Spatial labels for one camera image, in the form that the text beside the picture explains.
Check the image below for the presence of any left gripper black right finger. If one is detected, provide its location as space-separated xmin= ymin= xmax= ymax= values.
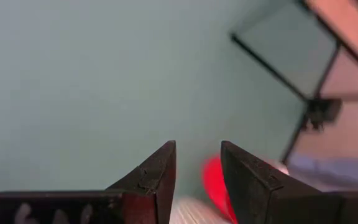
xmin=221 ymin=140 xmax=358 ymax=224

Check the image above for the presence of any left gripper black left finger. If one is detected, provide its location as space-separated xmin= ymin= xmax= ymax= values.
xmin=0 ymin=139 xmax=177 ymax=224

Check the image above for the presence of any red ribbed mug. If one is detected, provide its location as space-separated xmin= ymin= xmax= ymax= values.
xmin=201 ymin=154 xmax=290 ymax=224

